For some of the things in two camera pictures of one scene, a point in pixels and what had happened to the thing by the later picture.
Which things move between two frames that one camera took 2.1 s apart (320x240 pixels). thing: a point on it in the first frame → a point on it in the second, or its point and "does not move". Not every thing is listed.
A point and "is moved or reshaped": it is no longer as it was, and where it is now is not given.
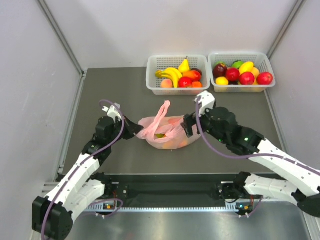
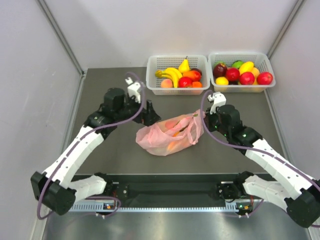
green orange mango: x=160 y=135 is moved or reshaped
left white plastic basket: x=156 y=62 does not move
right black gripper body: x=194 y=124 → x=213 y=121
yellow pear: x=184 y=66 does not move
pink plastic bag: x=165 y=132 is moved or reshaped
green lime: x=237 y=64 does not move
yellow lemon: x=221 y=81 does not move
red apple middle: x=233 y=74 does not move
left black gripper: x=132 y=128 → x=148 y=116
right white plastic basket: x=240 y=72 does not move
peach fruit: x=166 y=83 does not move
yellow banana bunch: x=173 y=73 does not move
